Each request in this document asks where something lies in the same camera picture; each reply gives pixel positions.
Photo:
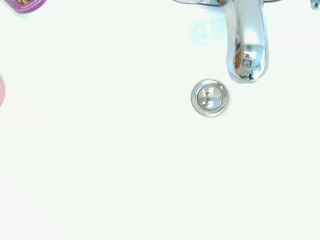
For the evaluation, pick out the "white ceramic sink basin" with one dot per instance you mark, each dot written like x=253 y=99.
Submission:
x=125 y=150

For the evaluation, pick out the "chrome sink drain stopper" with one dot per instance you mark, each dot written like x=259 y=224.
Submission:
x=209 y=97

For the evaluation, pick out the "chrome faucet spout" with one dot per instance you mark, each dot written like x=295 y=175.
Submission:
x=246 y=37

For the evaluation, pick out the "red round object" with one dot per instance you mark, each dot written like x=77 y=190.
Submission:
x=1 y=90

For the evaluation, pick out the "purple labelled soap bottle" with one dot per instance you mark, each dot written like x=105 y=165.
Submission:
x=26 y=5

